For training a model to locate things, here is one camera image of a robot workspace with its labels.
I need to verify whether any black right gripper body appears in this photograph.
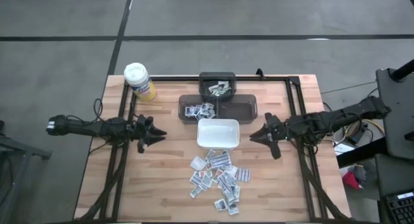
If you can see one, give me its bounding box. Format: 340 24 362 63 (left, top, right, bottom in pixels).
263 112 289 161

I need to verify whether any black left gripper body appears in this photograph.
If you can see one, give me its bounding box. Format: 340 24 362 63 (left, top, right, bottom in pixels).
127 115 155 154

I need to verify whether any white plastic bin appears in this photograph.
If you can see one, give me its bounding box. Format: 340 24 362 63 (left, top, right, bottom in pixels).
197 118 241 150

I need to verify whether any blue striped white packet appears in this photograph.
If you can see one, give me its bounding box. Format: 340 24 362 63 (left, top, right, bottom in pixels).
235 167 252 183
190 171 212 190

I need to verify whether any yellow Lysol wipes canister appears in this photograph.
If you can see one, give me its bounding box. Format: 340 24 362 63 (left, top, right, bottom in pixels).
124 62 158 102

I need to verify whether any white paper sheet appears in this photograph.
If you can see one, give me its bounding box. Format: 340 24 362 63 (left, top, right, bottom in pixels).
332 140 356 156

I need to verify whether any small smoky translucent bin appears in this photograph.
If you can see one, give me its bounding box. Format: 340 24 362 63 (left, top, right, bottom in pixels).
198 71 237 102

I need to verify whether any black power box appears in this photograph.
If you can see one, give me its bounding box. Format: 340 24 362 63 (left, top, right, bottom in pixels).
345 123 369 144

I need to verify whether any red and grey cloth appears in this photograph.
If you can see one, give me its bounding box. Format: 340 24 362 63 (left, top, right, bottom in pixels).
341 164 369 190

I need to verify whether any grey metal stand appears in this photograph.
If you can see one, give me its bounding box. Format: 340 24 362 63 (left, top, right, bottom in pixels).
0 119 53 224

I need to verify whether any black pole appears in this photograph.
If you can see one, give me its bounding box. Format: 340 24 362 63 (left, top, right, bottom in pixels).
389 58 414 83

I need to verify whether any black keyboard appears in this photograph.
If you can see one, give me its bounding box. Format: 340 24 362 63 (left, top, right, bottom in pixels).
384 190 414 224

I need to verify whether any yellow cable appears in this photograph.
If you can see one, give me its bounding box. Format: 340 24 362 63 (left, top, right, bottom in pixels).
364 117 386 135

